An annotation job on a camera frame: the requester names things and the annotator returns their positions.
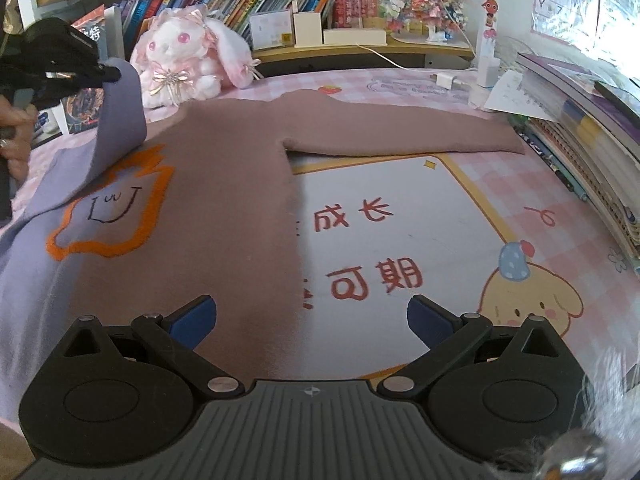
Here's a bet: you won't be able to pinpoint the wooden bookshelf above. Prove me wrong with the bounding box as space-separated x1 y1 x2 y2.
35 0 477 67

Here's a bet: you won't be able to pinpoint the colourful paper flower bouquet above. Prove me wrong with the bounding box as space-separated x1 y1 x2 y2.
377 0 470 44

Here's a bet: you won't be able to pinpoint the loose paper sheets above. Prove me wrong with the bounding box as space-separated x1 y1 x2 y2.
482 69 562 124

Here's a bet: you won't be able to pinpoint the purple and brown sweater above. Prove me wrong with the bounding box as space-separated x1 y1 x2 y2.
0 57 524 427

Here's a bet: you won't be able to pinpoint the white and pink plush rabbit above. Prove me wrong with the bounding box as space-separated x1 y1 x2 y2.
128 5 264 110

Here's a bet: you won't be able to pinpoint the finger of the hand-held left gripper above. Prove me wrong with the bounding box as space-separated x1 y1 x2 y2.
45 62 123 87

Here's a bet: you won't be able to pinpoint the white cable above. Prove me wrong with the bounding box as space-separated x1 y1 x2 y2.
357 20 476 82

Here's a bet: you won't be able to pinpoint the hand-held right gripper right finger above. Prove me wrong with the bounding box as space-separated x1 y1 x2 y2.
376 295 577 404

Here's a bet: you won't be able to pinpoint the cream upright box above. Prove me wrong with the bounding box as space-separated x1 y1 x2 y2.
292 11 324 49

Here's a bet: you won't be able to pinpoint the red deer sticker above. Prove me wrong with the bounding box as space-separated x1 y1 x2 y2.
480 0 502 42

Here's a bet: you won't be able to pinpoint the person's left hand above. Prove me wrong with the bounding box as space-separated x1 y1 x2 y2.
0 95 40 187

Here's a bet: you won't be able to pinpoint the pink checked printed desk mat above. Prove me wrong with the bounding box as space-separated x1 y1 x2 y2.
0 66 640 480

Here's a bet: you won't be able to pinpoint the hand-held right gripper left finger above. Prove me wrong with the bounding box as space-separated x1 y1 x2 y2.
49 296 246 401

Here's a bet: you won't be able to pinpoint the stack of books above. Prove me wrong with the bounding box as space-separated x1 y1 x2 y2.
509 52 640 262

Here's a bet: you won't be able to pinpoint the white box with yellow label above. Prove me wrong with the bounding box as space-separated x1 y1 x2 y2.
249 10 294 52

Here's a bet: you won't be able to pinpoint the flat white box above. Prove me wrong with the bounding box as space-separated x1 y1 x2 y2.
322 28 389 45

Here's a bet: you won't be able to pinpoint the white charger plug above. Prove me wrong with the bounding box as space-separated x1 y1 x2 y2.
435 72 470 92

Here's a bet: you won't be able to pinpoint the row of shelf books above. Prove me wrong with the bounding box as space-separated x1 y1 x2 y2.
114 0 347 52

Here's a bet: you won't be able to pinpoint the dragon cover novel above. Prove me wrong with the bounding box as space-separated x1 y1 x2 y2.
59 4 110 137

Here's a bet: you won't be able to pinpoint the white shelf divider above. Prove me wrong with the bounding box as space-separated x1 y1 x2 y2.
104 7 127 62

